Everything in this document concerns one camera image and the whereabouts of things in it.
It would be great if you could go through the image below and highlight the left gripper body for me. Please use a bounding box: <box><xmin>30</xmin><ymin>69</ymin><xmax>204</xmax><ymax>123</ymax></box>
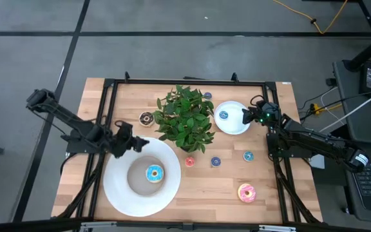
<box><xmin>109</xmin><ymin>121</ymin><xmax>141</xmax><ymax>159</ymax></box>

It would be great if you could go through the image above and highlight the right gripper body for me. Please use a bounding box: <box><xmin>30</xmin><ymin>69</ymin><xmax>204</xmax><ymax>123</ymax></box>
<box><xmin>252</xmin><ymin>100</ymin><xmax>283</xmax><ymax>128</ymax></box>

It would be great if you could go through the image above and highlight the plain glazed donut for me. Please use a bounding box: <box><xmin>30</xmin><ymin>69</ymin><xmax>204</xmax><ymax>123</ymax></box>
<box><xmin>138</xmin><ymin>111</ymin><xmax>155</xmax><ymax>128</ymax></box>

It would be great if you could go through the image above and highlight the large blue frosted donut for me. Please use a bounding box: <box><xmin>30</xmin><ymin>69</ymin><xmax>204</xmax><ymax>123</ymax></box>
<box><xmin>145</xmin><ymin>164</ymin><xmax>165</xmax><ymax>184</ymax></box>

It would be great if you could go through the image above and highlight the large pink frosted donut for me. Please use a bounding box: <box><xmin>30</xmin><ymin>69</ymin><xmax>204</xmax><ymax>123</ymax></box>
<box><xmin>237</xmin><ymin>182</ymin><xmax>257</xmax><ymax>204</ymax></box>

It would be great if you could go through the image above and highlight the small white plate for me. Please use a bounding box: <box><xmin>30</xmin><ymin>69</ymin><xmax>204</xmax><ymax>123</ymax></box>
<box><xmin>213</xmin><ymin>101</ymin><xmax>252</xmax><ymax>135</ymax></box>

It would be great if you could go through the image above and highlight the black plant pot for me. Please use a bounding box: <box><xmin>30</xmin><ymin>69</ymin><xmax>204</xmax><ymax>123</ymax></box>
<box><xmin>179</xmin><ymin>144</ymin><xmax>205</xmax><ymax>154</ymax></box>

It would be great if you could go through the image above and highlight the green leafy artificial plant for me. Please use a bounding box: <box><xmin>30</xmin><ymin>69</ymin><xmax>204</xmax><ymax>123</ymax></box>
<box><xmin>153</xmin><ymin>84</ymin><xmax>216</xmax><ymax>154</ymax></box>

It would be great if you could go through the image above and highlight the white woven round placemat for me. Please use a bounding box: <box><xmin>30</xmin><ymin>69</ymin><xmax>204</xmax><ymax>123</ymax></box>
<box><xmin>102</xmin><ymin>136</ymin><xmax>182</xmax><ymax>218</ymax></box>

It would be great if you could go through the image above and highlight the white paper sheet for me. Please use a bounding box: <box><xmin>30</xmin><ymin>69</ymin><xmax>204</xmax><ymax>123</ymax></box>
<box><xmin>309</xmin><ymin>156</ymin><xmax>325</xmax><ymax>170</ymax></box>

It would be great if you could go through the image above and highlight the grey side table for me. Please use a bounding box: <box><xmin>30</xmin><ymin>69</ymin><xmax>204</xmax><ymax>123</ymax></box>
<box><xmin>332</xmin><ymin>59</ymin><xmax>371</xmax><ymax>148</ymax></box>

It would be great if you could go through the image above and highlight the black aluminium table frame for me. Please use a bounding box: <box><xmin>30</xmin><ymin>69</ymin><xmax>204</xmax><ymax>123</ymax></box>
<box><xmin>52</xmin><ymin>71</ymin><xmax>323</xmax><ymax>226</ymax></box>

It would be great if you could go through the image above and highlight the white cable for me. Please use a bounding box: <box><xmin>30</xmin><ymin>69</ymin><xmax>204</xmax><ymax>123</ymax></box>
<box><xmin>319</xmin><ymin>85</ymin><xmax>371</xmax><ymax>133</ymax></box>

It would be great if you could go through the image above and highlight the yellow floor cable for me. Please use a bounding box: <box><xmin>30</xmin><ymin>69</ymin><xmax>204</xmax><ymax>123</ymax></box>
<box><xmin>272</xmin><ymin>0</ymin><xmax>349</xmax><ymax>35</ymax></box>

